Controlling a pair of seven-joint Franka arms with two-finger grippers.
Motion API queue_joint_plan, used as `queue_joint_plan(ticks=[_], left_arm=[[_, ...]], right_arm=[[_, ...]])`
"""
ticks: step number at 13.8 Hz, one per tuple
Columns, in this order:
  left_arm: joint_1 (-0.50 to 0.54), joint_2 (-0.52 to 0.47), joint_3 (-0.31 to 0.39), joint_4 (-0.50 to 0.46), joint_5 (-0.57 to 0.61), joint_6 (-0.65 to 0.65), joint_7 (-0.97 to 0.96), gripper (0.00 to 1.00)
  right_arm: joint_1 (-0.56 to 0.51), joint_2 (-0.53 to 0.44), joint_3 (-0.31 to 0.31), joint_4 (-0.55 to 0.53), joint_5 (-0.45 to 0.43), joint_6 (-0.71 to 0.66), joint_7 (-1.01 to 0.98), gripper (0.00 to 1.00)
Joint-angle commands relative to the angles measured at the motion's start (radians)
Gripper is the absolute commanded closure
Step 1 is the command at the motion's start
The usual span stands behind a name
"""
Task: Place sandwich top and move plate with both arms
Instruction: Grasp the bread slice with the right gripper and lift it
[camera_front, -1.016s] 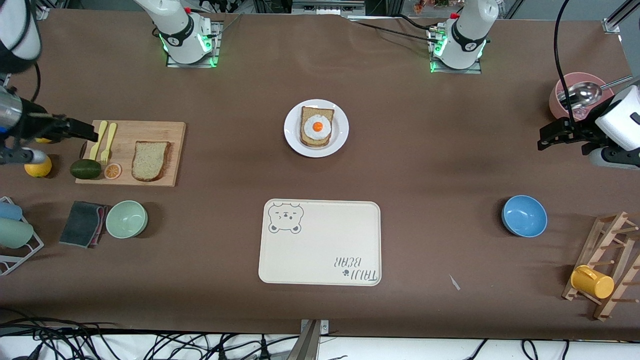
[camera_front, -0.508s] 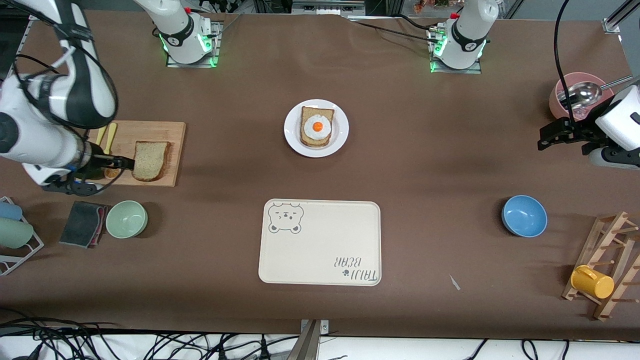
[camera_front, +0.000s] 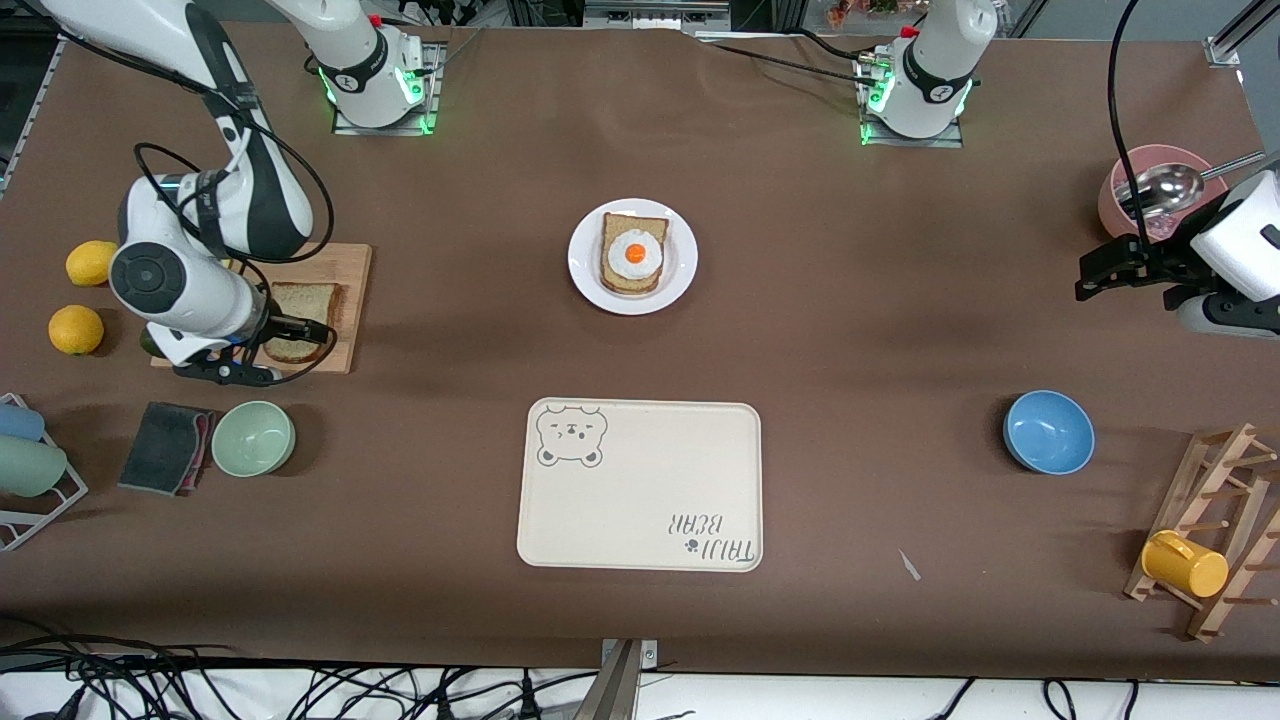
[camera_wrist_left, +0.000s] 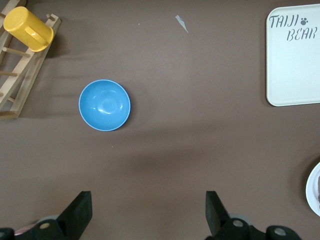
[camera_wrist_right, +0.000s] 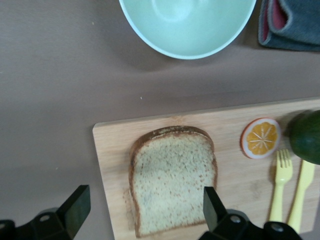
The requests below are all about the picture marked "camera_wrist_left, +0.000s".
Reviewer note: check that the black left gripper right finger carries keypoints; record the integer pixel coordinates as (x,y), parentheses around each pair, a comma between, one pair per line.
(220,225)

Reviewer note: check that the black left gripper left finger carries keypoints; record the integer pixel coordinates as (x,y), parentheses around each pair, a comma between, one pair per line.
(72,222)

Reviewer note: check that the white round plate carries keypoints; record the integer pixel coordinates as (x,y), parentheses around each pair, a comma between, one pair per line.
(311,190)

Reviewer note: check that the blue bowl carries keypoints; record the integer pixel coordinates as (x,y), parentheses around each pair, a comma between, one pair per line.
(105,105)

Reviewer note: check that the wooden peg rack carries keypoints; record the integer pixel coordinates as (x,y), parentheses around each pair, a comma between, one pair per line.
(37,65)

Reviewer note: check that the cream bear print tray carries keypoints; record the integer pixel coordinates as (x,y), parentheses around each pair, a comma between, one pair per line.
(292,75)

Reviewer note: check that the yellow mug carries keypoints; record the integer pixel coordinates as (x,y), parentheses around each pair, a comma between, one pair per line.
(22,22)

